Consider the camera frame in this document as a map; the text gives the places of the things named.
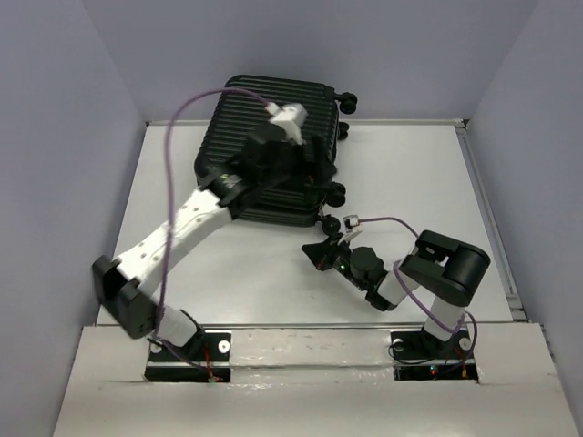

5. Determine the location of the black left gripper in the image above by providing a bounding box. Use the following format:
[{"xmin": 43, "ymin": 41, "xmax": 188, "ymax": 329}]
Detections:
[{"xmin": 263, "ymin": 136, "xmax": 339, "ymax": 188}]

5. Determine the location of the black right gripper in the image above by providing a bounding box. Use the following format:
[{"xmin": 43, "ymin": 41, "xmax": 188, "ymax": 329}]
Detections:
[{"xmin": 302, "ymin": 230, "xmax": 368, "ymax": 290}]

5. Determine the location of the black ribbed hard suitcase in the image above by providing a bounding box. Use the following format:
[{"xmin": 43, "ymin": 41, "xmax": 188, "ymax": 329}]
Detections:
[{"xmin": 193, "ymin": 75, "xmax": 358, "ymax": 235}]

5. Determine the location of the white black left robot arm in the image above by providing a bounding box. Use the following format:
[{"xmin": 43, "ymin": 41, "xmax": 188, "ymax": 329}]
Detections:
[{"xmin": 92, "ymin": 122, "xmax": 337, "ymax": 360}]

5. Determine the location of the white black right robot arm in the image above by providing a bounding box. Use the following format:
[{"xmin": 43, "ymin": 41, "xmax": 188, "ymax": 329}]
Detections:
[{"xmin": 302, "ymin": 230, "xmax": 491, "ymax": 364}]

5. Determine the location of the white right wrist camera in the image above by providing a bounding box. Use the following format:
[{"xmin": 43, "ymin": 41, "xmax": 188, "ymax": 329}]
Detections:
[{"xmin": 340, "ymin": 215, "xmax": 363, "ymax": 244}]

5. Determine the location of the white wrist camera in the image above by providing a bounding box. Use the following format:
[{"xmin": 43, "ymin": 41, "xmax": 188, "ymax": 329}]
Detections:
[
  {"xmin": 265, "ymin": 102, "xmax": 308, "ymax": 145},
  {"xmin": 340, "ymin": 215, "xmax": 363, "ymax": 244}
]

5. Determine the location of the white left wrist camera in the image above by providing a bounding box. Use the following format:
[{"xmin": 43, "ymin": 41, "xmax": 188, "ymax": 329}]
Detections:
[{"xmin": 265, "ymin": 102, "xmax": 308, "ymax": 145}]

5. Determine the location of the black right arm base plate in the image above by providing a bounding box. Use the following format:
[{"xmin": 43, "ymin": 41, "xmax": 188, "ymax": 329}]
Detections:
[{"xmin": 388, "ymin": 329, "xmax": 478, "ymax": 381}]

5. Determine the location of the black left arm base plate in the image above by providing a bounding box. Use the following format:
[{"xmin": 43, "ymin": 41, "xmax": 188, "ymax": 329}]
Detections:
[{"xmin": 144, "ymin": 330, "xmax": 232, "ymax": 383}]

